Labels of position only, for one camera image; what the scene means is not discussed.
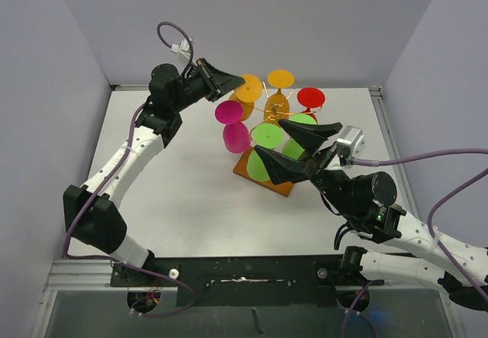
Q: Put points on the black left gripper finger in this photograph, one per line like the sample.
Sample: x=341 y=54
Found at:
x=217 y=91
x=219 y=77

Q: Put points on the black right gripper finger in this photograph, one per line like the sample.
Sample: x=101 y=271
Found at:
x=310 y=136
x=282 y=168

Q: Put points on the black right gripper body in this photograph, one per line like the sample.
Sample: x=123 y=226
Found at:
x=334 y=185

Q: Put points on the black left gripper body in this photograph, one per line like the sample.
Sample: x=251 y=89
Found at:
x=197 y=86

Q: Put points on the green wine glass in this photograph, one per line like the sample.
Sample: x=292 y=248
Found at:
x=291 y=148
x=268 y=136

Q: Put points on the orange wine glass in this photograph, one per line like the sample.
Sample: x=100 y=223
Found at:
x=277 y=105
x=247 y=94

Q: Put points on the red plastic wine glass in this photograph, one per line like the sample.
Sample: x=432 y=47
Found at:
x=312 y=99

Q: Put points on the orange wine glass front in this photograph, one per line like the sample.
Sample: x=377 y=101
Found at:
x=277 y=105

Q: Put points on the pink plastic wine glass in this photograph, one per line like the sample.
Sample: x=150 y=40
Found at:
x=236 y=136

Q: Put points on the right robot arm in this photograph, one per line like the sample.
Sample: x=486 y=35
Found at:
x=368 y=203

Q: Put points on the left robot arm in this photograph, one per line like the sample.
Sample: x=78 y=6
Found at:
x=91 y=210

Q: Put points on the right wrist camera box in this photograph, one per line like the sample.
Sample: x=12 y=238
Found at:
x=347 y=147

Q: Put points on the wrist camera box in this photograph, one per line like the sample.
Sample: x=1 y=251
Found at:
x=182 y=50
x=347 y=147

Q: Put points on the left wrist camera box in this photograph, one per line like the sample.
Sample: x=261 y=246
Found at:
x=182 y=50

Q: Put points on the gold wire wine glass rack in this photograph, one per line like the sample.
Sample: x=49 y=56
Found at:
x=295 y=108

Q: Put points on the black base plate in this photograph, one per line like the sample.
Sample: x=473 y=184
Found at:
x=253 y=281

